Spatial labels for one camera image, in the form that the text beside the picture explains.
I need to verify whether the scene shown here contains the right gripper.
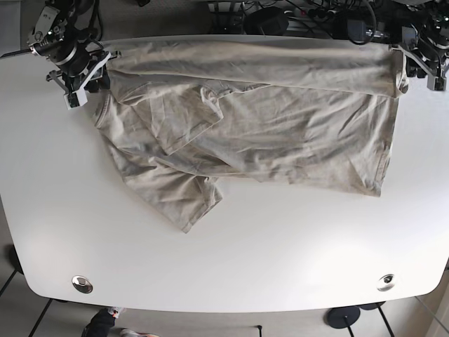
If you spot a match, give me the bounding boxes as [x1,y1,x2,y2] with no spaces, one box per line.
[46,51,120,94]

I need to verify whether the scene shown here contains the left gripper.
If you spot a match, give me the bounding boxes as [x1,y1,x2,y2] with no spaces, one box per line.
[390,44,447,83]

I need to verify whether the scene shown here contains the beige grey T-shirt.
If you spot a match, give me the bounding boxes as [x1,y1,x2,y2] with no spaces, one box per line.
[92,39,408,232]

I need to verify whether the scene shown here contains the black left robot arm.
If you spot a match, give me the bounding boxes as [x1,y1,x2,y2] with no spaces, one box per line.
[394,1,448,91]

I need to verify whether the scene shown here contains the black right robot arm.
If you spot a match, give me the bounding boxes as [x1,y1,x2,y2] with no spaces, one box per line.
[27,1,118,107]

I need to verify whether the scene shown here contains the black power adapter box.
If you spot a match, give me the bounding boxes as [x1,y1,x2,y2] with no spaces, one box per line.
[243,6,289,36]

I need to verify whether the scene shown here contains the left silver table grommet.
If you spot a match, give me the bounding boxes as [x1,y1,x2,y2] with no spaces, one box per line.
[72,275,93,294]

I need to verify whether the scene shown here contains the silver table grommet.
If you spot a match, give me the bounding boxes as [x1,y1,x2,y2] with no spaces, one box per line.
[72,275,93,294]
[376,274,396,292]

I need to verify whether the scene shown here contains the right silver table grommet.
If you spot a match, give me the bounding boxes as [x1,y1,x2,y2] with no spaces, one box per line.
[376,274,396,292]

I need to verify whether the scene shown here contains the black trousers of person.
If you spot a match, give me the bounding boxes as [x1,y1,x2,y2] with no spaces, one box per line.
[81,308,116,337]

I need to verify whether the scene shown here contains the black round stand base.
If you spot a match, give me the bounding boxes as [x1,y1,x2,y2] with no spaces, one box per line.
[325,306,361,329]

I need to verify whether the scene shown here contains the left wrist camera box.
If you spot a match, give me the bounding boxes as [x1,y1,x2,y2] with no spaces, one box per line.
[427,75,447,91]

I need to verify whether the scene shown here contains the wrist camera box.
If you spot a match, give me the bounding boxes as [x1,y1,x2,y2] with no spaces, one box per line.
[64,91,88,110]
[427,75,447,91]

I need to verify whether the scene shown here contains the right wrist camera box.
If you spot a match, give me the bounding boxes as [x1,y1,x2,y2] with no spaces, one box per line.
[64,91,88,110]

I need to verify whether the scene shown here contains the tangled black cables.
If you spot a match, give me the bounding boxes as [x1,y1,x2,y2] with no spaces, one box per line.
[206,0,422,43]

